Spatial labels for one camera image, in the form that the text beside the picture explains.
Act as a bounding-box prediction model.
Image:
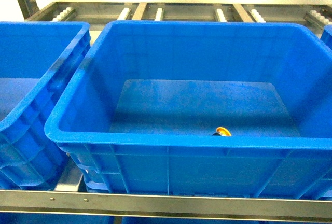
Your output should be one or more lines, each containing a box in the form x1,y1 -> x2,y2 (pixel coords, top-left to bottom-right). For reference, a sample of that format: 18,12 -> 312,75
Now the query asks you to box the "yellow mushroom push button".
213,127 -> 232,136

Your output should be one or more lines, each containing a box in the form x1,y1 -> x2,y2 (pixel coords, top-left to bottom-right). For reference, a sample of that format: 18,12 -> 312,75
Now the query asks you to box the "blue plastic crate centre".
45,21 -> 331,200

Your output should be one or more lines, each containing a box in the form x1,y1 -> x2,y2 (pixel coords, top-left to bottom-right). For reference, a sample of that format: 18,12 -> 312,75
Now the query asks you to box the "blue plastic crate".
321,24 -> 332,49
1,22 -> 91,190
45,21 -> 331,200

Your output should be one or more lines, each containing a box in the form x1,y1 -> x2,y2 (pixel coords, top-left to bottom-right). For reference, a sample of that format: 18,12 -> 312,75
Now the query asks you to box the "blue plastic crate left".
1,22 -> 91,190

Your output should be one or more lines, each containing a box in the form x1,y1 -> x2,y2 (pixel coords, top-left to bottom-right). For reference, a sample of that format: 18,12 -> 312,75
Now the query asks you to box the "metal roller shelf rack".
1,0 -> 331,223

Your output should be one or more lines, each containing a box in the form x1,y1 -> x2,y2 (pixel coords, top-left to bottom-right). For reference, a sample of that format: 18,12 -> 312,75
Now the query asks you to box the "blue plastic crate right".
321,24 -> 332,49

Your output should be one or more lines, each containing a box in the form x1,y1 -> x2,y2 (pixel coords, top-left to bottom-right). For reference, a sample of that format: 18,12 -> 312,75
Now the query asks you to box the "blue crate lower left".
1,213 -> 114,223

